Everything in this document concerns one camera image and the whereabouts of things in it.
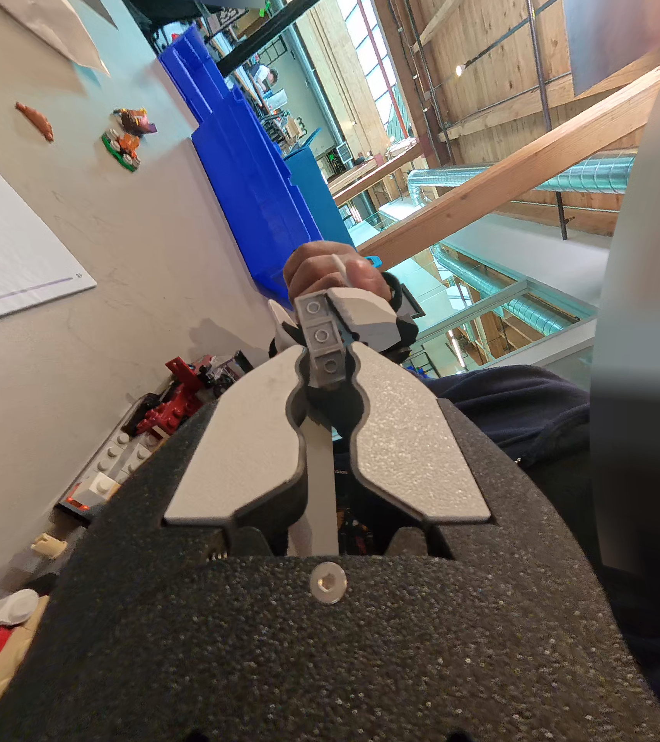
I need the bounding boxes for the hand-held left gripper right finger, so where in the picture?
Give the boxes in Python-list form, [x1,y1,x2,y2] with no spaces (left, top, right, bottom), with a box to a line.
[349,341,492,526]

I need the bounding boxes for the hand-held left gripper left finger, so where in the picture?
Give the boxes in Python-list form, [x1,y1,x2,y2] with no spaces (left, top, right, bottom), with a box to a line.
[163,345,309,526]

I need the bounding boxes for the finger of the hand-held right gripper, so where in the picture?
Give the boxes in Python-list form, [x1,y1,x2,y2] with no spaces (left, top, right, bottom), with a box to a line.
[329,286,402,352]
[268,298,341,558]

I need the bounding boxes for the grey studded toy brick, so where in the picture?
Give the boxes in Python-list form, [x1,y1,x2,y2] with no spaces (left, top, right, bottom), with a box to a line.
[292,292,348,390]

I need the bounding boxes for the person's right forearm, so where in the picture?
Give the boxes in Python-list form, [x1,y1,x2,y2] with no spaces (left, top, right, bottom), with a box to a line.
[421,364,593,467]

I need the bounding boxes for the person's right hand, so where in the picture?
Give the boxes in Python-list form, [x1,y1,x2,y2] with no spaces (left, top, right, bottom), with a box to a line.
[282,239,392,308]

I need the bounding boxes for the red toy brick vehicle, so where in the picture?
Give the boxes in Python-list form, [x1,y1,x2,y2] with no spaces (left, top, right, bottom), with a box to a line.
[123,350,262,442]

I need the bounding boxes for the grey toy brick baseplate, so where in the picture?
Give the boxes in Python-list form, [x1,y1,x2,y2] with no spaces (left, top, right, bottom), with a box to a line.
[53,400,164,524]

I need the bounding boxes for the small blue plastic bin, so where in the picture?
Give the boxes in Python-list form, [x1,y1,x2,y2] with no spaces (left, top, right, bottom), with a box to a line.
[283,144,355,244]

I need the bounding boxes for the large blue plastic bin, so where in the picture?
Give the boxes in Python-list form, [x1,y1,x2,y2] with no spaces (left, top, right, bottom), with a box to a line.
[157,24,355,303]

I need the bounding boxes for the cream toy brick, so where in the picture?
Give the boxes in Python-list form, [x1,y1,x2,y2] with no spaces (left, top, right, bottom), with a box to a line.
[31,531,69,561]

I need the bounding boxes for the wooden ceiling beam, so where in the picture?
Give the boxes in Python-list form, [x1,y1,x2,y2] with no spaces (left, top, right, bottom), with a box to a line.
[358,51,660,271]

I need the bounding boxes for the white instruction sheet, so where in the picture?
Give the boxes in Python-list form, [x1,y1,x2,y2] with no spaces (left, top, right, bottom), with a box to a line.
[0,129,98,332]

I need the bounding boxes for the small colourful toy brick model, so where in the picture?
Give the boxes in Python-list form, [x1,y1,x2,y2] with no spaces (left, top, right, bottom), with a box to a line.
[101,107,158,174]

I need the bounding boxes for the black metal beam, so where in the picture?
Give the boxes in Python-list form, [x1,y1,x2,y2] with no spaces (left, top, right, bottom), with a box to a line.
[216,0,320,77]

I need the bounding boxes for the person's dark sweater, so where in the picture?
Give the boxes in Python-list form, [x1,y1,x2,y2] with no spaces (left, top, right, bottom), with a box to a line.
[530,452,660,742]

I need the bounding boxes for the grey hanging panel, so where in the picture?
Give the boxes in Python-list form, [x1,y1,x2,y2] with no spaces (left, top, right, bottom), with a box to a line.
[562,0,660,97]

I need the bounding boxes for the brown toy brick piece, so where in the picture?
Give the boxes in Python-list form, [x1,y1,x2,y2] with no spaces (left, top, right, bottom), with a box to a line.
[15,101,56,143]

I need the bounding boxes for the white paper sheet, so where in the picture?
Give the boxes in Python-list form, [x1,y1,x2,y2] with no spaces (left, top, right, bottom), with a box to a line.
[0,0,111,78]

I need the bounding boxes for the short metal air duct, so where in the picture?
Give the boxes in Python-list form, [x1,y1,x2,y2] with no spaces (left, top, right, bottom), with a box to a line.
[430,242,575,338]

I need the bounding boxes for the long metal air duct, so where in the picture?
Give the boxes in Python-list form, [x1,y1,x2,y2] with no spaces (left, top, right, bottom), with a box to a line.
[407,152,636,205]

